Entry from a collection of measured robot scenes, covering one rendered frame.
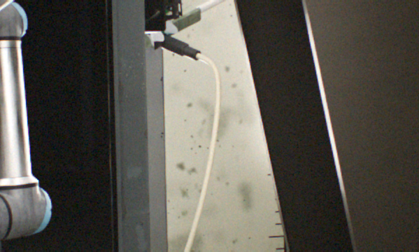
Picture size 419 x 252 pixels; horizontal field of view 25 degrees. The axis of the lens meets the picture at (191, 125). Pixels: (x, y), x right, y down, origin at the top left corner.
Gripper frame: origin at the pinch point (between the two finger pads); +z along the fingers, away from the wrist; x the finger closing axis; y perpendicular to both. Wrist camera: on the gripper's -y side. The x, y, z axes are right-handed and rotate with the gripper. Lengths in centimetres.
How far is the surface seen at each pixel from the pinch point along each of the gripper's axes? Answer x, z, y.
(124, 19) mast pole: -69, -56, 68
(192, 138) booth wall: 48, 76, -38
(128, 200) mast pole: -82, -29, 78
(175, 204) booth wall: 32, 97, -34
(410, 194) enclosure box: 28, 40, 70
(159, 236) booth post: 22, 106, -34
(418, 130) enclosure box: 37, 24, 65
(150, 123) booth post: 37, 68, -49
